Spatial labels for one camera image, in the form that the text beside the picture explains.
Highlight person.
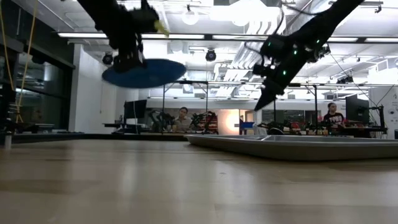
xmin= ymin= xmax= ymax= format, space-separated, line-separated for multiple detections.
xmin=172 ymin=106 xmax=195 ymax=134
xmin=322 ymin=101 xmax=346 ymax=129

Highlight blue box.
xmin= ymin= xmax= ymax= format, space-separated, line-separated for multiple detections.
xmin=239 ymin=121 xmax=256 ymax=136

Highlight yellow cable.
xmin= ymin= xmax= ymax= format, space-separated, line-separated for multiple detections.
xmin=0 ymin=0 xmax=39 ymax=124

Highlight black computer monitor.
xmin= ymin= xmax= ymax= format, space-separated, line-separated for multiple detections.
xmin=123 ymin=99 xmax=148 ymax=120
xmin=345 ymin=93 xmax=369 ymax=124

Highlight dark background desk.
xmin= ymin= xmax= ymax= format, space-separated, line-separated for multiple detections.
xmin=102 ymin=122 xmax=147 ymax=135

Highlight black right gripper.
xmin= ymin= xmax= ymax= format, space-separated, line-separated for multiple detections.
xmin=252 ymin=33 xmax=315 ymax=112

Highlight long ceiling light strip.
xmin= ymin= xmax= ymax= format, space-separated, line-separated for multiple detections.
xmin=57 ymin=32 xmax=206 ymax=40

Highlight grey plastic tray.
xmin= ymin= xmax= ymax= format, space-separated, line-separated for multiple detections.
xmin=184 ymin=134 xmax=398 ymax=162

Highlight round white ceiling lamp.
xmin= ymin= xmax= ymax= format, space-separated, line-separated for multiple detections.
xmin=181 ymin=4 xmax=200 ymax=26

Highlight blue round plate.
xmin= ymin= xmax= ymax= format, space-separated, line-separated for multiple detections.
xmin=101 ymin=58 xmax=188 ymax=90

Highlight black background table frame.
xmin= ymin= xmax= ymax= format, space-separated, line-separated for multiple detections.
xmin=161 ymin=80 xmax=210 ymax=135
xmin=287 ymin=82 xmax=320 ymax=133

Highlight white poster panel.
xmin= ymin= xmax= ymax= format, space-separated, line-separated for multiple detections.
xmin=368 ymin=86 xmax=398 ymax=140

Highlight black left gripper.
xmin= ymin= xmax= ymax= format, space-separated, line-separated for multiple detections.
xmin=108 ymin=2 xmax=170 ymax=74

